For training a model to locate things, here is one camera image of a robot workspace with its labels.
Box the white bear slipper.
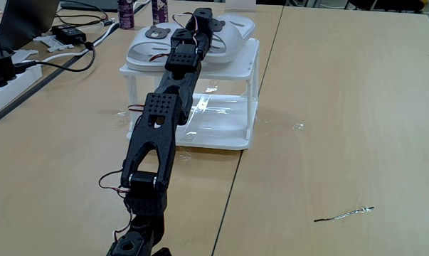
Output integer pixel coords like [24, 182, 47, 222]
[125, 23, 201, 72]
[196, 13, 257, 65]

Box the white two-tier plastic box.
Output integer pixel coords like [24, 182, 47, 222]
[120, 38, 260, 151]

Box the white card stand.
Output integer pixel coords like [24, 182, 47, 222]
[223, 0, 258, 13]

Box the purple drink can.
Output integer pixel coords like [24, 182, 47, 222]
[117, 0, 136, 30]
[151, 0, 169, 26]

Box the black power adapter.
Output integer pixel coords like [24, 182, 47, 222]
[51, 23, 88, 46]

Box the white printed plastic part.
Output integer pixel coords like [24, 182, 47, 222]
[32, 34, 75, 53]

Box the dark open laptop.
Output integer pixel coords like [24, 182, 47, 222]
[0, 0, 61, 53]

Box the flat white plastic part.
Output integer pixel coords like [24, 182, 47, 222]
[11, 48, 39, 65]

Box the white power strip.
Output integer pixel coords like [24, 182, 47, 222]
[0, 63, 43, 122]

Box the black power plug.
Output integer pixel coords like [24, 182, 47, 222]
[0, 49, 18, 88]

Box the white cable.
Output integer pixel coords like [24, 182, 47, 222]
[39, 21, 121, 63]

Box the black looped cable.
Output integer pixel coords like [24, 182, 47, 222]
[55, 0, 110, 28]

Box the black power cable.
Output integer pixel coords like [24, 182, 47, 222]
[13, 41, 97, 73]

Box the thin loose wire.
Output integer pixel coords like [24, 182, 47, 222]
[313, 206, 376, 223]

